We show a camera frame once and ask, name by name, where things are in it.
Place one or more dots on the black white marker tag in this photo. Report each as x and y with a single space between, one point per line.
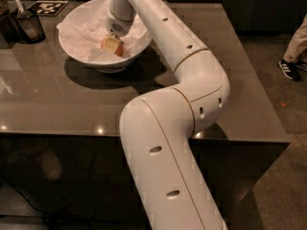
47 7

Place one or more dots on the dark container at left edge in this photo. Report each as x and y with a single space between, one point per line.
8 32

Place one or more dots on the black scoop cup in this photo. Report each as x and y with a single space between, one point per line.
28 24

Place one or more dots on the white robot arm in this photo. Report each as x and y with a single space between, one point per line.
155 127

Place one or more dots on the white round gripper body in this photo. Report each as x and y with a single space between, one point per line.
117 25

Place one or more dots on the white crumpled paper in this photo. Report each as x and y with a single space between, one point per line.
83 32

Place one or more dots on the black white sneaker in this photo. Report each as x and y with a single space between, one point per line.
289 70

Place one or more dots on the person leg beige trousers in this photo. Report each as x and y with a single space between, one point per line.
297 48

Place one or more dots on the white ceramic bowl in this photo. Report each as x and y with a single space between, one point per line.
75 26

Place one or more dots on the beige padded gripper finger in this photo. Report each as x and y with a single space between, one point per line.
111 44

